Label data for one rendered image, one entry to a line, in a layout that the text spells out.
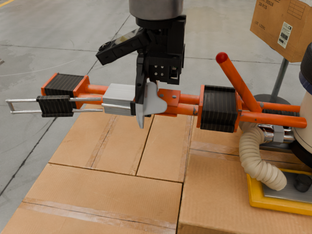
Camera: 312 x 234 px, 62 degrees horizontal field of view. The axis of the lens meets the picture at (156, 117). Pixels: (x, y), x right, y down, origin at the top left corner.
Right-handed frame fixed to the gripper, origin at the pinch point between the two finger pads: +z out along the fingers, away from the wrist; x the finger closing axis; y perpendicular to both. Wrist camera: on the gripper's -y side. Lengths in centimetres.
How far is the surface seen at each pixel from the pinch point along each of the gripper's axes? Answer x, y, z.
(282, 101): 170, 86, 105
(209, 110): -2.7, 13.4, -3.2
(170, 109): -1.2, 5.4, -0.9
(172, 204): 11, 6, 53
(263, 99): 171, 69, 105
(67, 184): 12, -37, 53
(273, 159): 2.7, 30.5, 13.1
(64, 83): 1.0, -19.3, -3.1
